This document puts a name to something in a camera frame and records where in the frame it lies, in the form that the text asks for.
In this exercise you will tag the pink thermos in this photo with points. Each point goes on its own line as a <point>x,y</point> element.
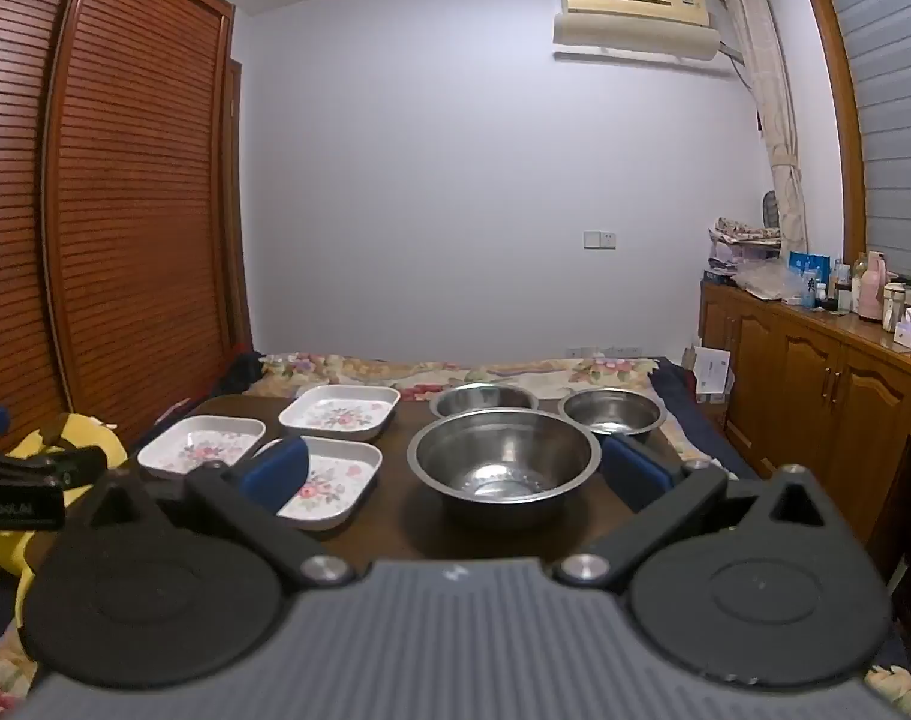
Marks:
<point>872,289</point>

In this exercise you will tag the glass bottle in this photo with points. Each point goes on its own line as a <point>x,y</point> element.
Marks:
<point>858,270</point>

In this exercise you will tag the yellow plush toy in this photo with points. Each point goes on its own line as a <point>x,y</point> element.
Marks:
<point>88,435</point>

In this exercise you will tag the cream patterned curtain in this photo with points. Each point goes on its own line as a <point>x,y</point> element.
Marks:
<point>770,90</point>

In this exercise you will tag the small grey fan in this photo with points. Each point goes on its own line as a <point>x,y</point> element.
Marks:
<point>770,210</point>

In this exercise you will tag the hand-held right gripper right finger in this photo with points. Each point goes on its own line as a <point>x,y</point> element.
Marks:
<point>635,465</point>

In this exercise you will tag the dark blue cloth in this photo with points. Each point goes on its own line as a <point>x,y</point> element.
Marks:
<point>680,397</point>

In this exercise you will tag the white jar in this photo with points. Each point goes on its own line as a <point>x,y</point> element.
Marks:
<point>894,307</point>

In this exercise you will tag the cream wall air conditioner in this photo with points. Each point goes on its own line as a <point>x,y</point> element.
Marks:
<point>635,15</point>

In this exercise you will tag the wooden sideboard cabinet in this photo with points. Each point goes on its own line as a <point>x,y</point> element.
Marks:
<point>800,390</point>

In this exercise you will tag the clear plastic bag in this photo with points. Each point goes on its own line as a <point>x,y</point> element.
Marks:
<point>766,277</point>

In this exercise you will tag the white wall socket strip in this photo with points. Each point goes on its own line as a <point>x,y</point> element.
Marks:
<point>605,351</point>

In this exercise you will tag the pile of floral cloth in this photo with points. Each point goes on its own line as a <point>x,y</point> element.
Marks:
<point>740,240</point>

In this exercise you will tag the white floral square plate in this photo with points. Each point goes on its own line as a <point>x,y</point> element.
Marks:
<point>339,409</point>
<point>200,446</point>
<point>335,480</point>

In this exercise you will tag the white carton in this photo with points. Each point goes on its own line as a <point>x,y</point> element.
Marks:
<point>710,375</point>

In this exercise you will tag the white wall switch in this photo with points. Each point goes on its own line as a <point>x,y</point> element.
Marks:
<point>599,240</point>

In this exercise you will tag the wooden window frame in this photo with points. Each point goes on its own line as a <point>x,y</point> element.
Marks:
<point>837,127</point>

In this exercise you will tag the wooden louvered wardrobe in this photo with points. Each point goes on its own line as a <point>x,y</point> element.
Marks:
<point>125,202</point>

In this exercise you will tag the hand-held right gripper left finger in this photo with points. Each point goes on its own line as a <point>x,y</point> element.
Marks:
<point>275,469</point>

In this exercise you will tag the large steel bowl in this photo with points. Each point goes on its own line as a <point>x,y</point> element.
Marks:
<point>500,457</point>

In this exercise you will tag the blue box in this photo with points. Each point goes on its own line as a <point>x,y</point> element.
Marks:
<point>809,270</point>

